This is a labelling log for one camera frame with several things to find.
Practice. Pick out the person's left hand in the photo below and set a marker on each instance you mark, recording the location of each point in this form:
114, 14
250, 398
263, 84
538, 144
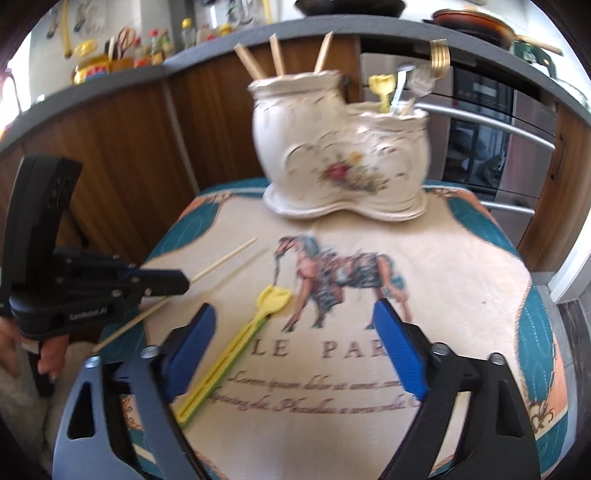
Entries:
51, 360

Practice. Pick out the yellow cap clear bottle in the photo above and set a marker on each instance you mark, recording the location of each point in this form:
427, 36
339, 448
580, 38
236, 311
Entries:
187, 32

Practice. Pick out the yellow painted pot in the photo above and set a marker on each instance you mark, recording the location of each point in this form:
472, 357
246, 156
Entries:
92, 67

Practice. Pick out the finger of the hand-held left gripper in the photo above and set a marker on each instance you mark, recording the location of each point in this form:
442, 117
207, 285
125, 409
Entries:
161, 282

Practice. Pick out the countertop utensil crock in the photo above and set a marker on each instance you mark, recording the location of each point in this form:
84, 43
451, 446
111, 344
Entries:
123, 50

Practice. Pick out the yellow hanging ladle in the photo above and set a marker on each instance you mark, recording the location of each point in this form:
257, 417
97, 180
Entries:
67, 27

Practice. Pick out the built-in steel oven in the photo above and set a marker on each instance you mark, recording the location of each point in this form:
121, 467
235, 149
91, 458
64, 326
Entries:
485, 115

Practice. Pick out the gold metal fork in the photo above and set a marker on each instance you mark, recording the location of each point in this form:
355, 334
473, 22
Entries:
438, 57

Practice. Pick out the yellow squeeze bottle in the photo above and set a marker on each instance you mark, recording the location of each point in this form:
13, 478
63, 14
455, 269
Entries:
225, 31

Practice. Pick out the horse printed cloth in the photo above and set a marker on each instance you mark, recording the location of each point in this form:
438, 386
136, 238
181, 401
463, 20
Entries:
461, 277

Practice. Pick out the red frying pan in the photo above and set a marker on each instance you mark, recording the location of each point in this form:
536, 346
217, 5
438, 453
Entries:
471, 23

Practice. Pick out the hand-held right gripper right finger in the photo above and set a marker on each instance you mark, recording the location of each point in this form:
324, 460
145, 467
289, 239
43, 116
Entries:
401, 355

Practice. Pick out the narrow wooden base cabinet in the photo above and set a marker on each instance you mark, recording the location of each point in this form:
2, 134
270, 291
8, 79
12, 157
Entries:
563, 194

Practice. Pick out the grey kitchen countertop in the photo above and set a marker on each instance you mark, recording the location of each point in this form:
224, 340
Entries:
207, 50

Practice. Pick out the green pot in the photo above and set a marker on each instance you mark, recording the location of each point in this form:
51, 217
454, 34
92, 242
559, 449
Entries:
533, 53

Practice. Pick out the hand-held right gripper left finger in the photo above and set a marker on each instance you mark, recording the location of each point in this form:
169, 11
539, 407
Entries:
194, 350

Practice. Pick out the silver metal spoon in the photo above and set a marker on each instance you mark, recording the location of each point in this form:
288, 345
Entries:
418, 78

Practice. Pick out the yellow plastic spoon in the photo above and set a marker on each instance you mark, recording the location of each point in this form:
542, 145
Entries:
221, 364
382, 85

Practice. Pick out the wooden chopstick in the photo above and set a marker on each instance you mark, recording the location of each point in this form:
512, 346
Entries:
226, 258
249, 60
324, 50
124, 332
277, 55

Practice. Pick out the white ceramic utensil holder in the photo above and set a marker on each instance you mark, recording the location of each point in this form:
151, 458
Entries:
300, 138

